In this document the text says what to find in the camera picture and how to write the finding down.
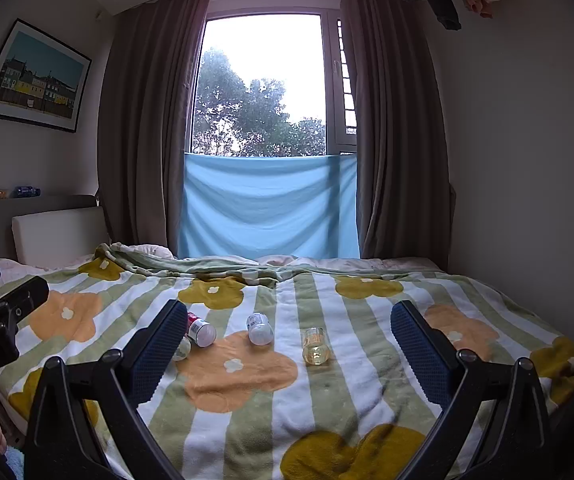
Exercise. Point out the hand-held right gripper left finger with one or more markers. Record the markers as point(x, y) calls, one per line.
point(159, 345)

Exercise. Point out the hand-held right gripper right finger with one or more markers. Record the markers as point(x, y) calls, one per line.
point(419, 347)

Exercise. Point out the small clear cup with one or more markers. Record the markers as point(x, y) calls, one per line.
point(183, 351)

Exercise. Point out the clear yellowish glass cup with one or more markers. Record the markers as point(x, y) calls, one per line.
point(315, 346)

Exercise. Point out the white headboard cushion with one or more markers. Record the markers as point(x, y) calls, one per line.
point(57, 235)

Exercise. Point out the flower print striped blanket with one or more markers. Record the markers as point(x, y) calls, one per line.
point(357, 385)

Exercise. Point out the orange small figurine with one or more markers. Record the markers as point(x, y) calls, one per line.
point(2, 194)

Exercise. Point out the grey headboard shelf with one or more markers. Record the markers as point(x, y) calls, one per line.
point(42, 201)

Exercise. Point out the blue toy car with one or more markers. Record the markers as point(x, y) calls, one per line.
point(27, 192)

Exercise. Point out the pale pink quilt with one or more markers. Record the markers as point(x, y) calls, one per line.
point(367, 262)

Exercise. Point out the white plastic bottle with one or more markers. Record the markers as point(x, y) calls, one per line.
point(260, 330)

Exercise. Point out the light blue fuzzy cloth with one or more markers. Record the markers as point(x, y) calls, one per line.
point(14, 462)

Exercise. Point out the light blue hanging cloth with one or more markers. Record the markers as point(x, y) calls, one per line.
point(267, 205)

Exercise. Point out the brown curtain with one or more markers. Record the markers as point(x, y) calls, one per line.
point(397, 135)
point(142, 135)

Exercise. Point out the framed city picture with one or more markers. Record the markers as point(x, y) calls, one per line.
point(37, 77)

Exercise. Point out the trees outside window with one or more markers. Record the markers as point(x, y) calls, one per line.
point(237, 110)

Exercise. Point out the window frame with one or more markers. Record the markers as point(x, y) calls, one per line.
point(333, 85)

